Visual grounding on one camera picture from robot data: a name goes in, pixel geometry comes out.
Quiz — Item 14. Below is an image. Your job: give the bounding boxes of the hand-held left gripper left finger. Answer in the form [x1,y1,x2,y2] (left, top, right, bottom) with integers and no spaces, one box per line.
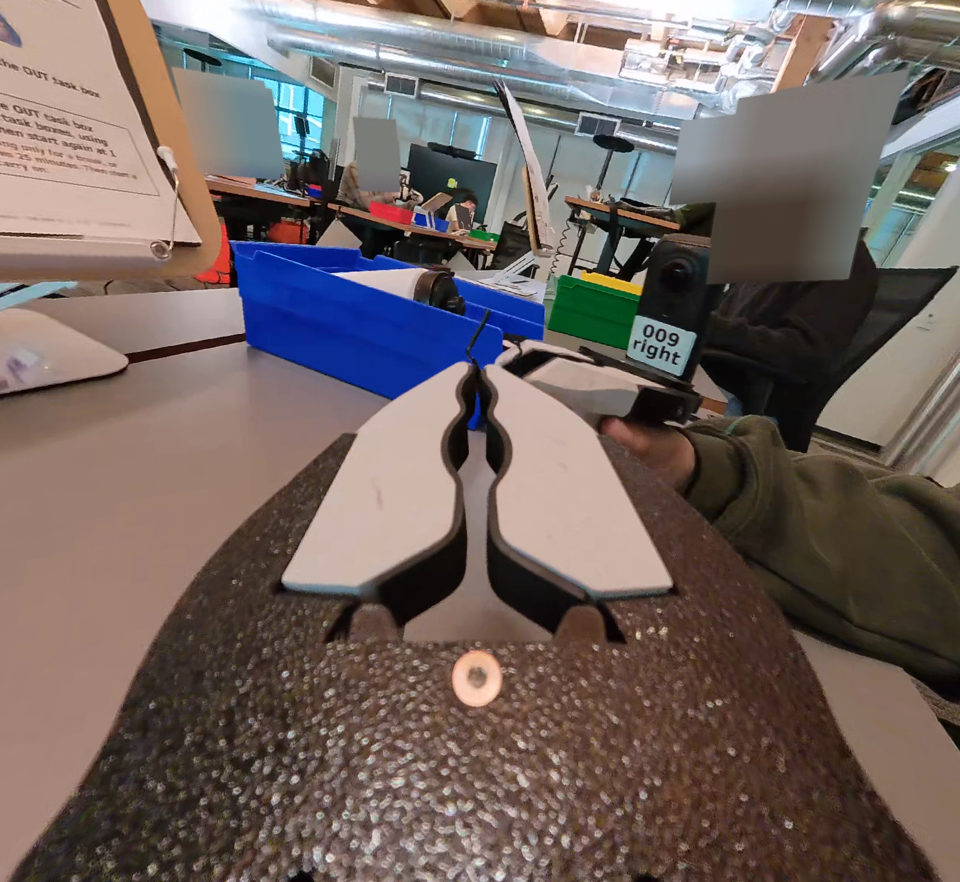
[280,361,475,626]

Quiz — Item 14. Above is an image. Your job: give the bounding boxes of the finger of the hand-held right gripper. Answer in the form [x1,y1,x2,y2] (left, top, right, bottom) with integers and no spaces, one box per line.
[517,357,640,428]
[497,340,595,378]

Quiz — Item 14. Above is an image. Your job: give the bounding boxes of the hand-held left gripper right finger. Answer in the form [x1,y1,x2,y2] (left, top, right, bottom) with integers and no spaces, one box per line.
[480,364,675,633]

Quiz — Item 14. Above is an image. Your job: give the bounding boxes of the thin black cord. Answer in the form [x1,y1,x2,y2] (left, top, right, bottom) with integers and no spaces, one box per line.
[463,308,494,381]

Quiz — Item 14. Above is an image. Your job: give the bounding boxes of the blue plastic bin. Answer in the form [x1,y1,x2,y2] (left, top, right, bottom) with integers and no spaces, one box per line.
[228,240,546,431]

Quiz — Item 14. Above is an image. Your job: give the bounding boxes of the person's right forearm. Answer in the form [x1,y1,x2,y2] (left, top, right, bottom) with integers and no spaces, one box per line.
[678,415,960,696]

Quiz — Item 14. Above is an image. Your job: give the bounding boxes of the person's right hand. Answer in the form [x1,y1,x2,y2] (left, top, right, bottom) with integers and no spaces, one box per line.
[598,417,700,497]

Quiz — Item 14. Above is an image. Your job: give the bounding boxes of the green plastic bin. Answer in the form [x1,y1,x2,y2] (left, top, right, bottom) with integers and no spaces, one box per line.
[547,273,644,352]

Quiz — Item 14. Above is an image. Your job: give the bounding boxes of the wooden standing desk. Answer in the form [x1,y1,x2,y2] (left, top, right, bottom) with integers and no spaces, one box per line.
[564,195,684,276]

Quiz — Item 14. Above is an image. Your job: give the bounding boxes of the instruction board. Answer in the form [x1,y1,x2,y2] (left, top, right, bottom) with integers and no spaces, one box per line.
[0,0,226,283]
[495,79,560,257]

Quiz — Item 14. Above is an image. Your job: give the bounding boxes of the white bottle black cap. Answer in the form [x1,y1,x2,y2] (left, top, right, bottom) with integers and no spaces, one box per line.
[330,267,468,317]

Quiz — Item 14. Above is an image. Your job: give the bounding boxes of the black office chair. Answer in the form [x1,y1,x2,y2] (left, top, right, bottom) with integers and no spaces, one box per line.
[780,265,960,452]

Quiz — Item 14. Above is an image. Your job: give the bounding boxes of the wooden column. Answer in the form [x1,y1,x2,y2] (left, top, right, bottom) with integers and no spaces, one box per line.
[772,15,834,92]

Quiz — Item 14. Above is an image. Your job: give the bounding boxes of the wooden desk black legs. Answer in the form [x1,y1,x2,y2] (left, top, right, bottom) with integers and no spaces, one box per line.
[206,175,316,242]

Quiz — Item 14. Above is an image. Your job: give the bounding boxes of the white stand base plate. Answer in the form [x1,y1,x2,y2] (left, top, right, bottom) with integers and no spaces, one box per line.
[0,306,130,398]
[487,252,545,283]

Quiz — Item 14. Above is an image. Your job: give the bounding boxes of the black wall monitor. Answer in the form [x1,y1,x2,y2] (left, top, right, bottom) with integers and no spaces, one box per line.
[407,143,498,223]

